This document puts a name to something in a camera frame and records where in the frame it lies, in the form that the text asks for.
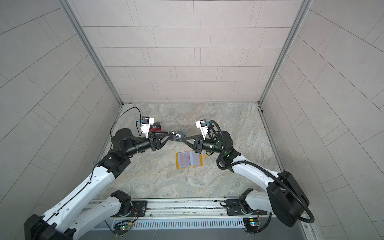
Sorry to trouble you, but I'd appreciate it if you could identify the right green circuit board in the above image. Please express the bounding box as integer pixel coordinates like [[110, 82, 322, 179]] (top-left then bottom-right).
[[243, 218, 260, 234]]

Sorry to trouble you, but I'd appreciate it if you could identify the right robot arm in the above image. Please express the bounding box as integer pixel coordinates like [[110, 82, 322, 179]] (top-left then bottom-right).
[[182, 131, 315, 227]]

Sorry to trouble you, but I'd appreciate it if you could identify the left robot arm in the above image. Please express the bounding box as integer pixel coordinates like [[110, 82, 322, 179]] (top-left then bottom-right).
[[24, 128, 173, 240]]

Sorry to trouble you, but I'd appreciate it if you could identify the aluminium mounting rail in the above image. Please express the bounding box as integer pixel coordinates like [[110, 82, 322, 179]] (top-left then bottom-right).
[[83, 196, 311, 221]]

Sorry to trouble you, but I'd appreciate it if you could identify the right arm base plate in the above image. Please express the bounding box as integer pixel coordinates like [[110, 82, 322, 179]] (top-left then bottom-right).
[[220, 199, 268, 216]]

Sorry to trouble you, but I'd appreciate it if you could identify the left thin black cable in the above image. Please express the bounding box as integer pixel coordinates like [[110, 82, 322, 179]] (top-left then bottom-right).
[[109, 106, 142, 139]]

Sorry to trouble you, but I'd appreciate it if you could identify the green circuit board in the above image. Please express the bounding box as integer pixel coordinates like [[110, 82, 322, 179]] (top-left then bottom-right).
[[113, 221, 134, 236], [243, 218, 260, 234]]

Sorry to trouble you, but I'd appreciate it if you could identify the red card in stand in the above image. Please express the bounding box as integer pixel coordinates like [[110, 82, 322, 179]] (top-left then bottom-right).
[[150, 125, 162, 132]]

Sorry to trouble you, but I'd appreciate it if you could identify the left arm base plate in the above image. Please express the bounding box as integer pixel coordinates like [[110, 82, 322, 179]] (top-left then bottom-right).
[[114, 201, 148, 218]]

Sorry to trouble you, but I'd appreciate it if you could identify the yellow leather card holder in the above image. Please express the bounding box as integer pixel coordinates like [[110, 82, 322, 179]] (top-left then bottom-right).
[[176, 152, 208, 169]]

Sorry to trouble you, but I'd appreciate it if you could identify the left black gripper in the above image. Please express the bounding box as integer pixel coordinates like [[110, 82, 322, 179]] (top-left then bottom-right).
[[122, 131, 171, 159]]

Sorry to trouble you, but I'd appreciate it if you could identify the left green circuit board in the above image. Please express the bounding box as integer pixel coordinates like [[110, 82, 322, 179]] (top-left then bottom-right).
[[113, 221, 134, 236]]

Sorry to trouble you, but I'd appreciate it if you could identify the white ventilation grille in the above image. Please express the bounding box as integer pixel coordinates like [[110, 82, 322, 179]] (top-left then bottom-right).
[[132, 218, 246, 230]]

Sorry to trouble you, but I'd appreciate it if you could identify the right black corrugated cable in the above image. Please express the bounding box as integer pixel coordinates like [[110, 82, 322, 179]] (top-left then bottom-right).
[[208, 119, 315, 235]]

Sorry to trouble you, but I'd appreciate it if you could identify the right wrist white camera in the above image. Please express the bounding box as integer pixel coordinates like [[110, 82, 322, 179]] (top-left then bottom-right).
[[196, 119, 209, 140]]

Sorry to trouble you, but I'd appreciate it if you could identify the clear acrylic card stand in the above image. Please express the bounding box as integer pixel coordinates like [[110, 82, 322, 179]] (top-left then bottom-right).
[[149, 122, 163, 134]]

